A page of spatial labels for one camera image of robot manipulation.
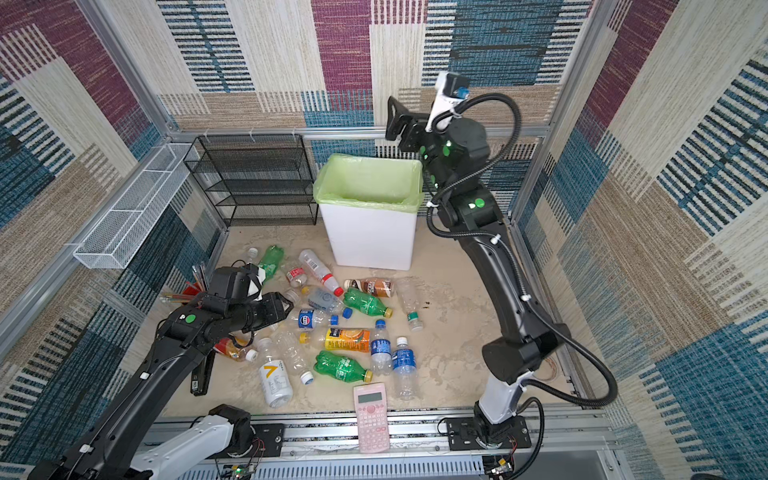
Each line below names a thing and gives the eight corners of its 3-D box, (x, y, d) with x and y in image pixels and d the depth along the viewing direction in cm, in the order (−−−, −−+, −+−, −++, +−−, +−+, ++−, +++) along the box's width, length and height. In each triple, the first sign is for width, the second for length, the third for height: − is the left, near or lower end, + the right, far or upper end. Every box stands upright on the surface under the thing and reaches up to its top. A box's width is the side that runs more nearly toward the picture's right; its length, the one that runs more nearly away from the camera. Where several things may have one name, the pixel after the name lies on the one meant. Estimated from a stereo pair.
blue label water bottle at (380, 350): (370, 376, 83) (369, 372, 80) (372, 324, 93) (371, 319, 90) (391, 376, 83) (391, 372, 80) (391, 324, 93) (391, 319, 90)
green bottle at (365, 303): (341, 305, 98) (340, 298, 95) (351, 290, 102) (350, 284, 98) (386, 326, 93) (386, 320, 90) (394, 310, 97) (394, 304, 94)
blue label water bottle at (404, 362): (392, 400, 80) (393, 395, 76) (392, 341, 90) (392, 335, 86) (417, 400, 80) (418, 395, 76) (414, 341, 90) (415, 335, 86)
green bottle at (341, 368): (314, 370, 84) (311, 365, 81) (322, 353, 87) (320, 348, 84) (367, 391, 80) (367, 387, 77) (374, 373, 83) (374, 368, 80)
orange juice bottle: (302, 348, 89) (298, 341, 85) (307, 331, 92) (303, 323, 88) (369, 355, 88) (368, 348, 84) (371, 337, 91) (370, 330, 87)
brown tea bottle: (344, 295, 100) (342, 286, 96) (348, 282, 104) (346, 272, 99) (392, 302, 99) (392, 293, 94) (394, 289, 102) (395, 279, 97)
